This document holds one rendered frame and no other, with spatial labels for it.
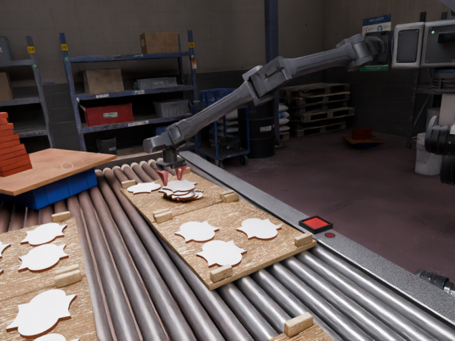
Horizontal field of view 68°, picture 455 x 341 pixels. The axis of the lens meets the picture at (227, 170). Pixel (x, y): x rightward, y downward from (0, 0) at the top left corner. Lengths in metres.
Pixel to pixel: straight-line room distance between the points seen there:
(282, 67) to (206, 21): 5.42
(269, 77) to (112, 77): 4.42
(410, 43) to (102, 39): 5.06
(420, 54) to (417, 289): 0.82
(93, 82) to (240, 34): 2.87
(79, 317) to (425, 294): 0.76
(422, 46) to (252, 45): 5.57
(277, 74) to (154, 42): 4.45
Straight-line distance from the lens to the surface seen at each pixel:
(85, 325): 0.83
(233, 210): 1.21
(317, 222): 1.14
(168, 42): 5.48
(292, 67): 1.08
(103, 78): 5.34
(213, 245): 0.98
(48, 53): 5.89
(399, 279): 0.96
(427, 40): 1.41
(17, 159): 1.68
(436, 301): 0.92
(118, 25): 6.01
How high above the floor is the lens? 1.44
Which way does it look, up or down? 18 degrees down
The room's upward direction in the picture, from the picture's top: 4 degrees counter-clockwise
